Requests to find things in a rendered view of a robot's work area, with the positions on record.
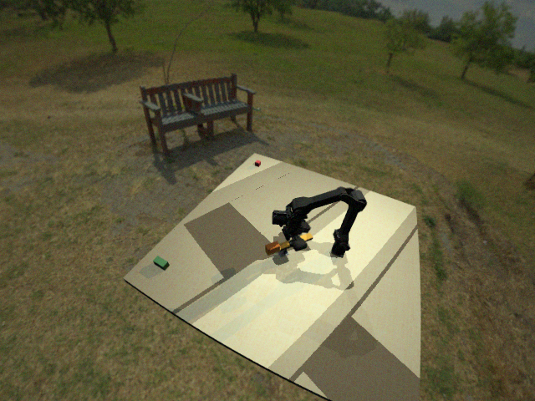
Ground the small green block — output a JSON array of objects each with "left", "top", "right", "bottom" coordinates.
[{"left": 153, "top": 256, "right": 169, "bottom": 270}]

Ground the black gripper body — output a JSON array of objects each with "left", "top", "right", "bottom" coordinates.
[{"left": 280, "top": 223, "right": 307, "bottom": 251}]

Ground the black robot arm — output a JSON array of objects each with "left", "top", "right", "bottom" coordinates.
[{"left": 272, "top": 186, "right": 367, "bottom": 258}]

